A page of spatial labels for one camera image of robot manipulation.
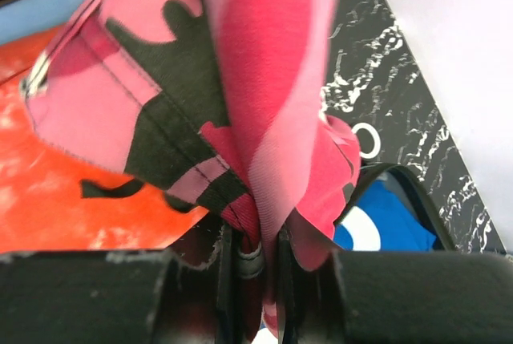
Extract blue shirt white letters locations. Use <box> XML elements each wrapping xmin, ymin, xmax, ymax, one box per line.
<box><xmin>333</xmin><ymin>179</ymin><xmax>436</xmax><ymax>251</ymax></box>

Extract blue suitcase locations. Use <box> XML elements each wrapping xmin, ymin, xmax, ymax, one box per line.
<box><xmin>336</xmin><ymin>120</ymin><xmax>513</xmax><ymax>257</ymax></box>

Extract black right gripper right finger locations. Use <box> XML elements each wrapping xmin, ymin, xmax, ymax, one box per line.
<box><xmin>277</xmin><ymin>230</ymin><xmax>512</xmax><ymax>343</ymax></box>

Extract light blue shirt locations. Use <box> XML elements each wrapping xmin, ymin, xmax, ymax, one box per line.
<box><xmin>1</xmin><ymin>0</ymin><xmax>84</xmax><ymax>44</ymax></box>

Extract pink camouflage shirt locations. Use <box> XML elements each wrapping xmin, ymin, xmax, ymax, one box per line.
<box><xmin>20</xmin><ymin>0</ymin><xmax>361</xmax><ymax>339</ymax></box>

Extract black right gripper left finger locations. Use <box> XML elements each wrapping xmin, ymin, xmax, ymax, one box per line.
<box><xmin>1</xmin><ymin>225</ymin><xmax>240</xmax><ymax>343</ymax></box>

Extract orange tie-dye shirt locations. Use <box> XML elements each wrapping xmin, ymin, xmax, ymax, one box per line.
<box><xmin>1</xmin><ymin>28</ymin><xmax>207</xmax><ymax>252</ymax></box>

